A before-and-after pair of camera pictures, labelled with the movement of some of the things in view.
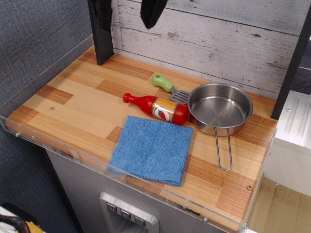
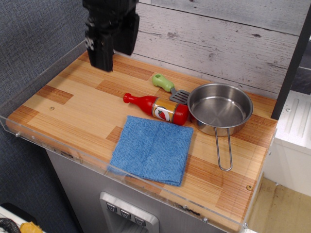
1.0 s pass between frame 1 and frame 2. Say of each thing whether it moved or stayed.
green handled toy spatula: stayed
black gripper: moved
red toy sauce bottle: stayed
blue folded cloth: stayed
